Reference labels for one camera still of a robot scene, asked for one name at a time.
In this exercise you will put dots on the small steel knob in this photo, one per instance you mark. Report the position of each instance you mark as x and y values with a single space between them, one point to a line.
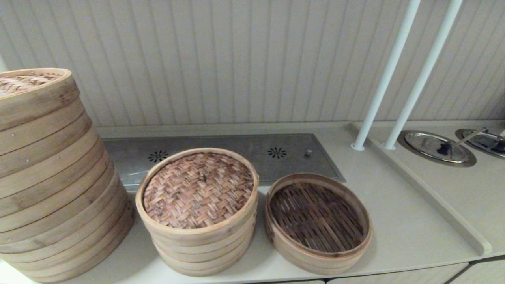
308 153

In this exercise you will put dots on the small bamboo steamer basket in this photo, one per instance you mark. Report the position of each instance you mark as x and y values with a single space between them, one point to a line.
201 252
201 270
315 260

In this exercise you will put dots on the white metal pole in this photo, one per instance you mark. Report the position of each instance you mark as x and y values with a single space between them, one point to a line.
384 79
422 75

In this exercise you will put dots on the woven bamboo steamer lid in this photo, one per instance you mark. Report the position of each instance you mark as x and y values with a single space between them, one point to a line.
197 189

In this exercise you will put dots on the stainless steel steam plate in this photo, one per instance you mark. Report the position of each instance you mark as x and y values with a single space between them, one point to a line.
236 146

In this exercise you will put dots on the round steel pot lid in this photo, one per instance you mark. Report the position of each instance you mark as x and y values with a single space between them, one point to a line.
422 146
479 144

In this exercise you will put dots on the beige cabinet door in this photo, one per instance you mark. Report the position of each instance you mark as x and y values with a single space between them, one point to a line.
485 274

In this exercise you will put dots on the large bamboo steamer basket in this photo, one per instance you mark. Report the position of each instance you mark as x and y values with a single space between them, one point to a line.
39 138
39 217
39 244
47 268
39 181

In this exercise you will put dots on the large woven bamboo lid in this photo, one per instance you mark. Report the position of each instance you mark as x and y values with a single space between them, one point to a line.
39 102

